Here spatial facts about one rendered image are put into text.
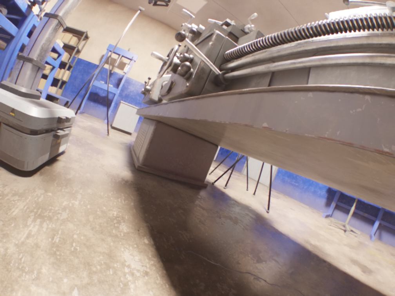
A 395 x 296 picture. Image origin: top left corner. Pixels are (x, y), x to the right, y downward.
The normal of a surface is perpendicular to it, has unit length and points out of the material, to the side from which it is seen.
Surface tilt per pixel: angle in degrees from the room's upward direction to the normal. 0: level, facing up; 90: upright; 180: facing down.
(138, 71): 90
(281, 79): 90
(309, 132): 90
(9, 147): 90
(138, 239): 0
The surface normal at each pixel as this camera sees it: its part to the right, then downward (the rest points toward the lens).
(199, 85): 0.40, 0.33
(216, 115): -0.81, -0.31
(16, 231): 0.37, -0.93
